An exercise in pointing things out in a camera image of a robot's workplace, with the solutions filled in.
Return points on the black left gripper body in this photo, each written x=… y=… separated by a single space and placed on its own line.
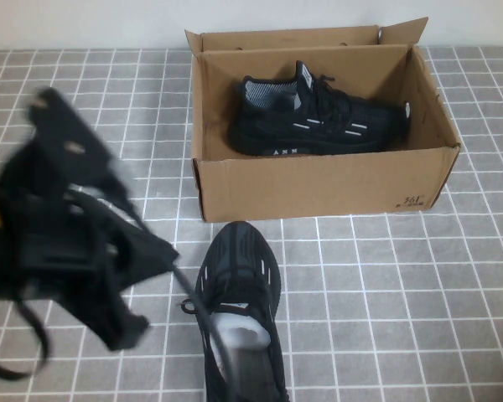
x=46 y=234

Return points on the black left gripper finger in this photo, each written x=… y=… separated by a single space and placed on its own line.
x=67 y=134
x=117 y=322

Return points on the black sneaker with paper stuffing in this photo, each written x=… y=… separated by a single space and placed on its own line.
x=239 y=255

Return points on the white paper shoe stuffing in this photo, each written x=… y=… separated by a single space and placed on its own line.
x=243 y=331

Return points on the brown cardboard shoe box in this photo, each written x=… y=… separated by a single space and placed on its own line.
x=318 y=188

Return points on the black sneaker with tongue label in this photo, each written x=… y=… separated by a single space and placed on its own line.
x=318 y=125

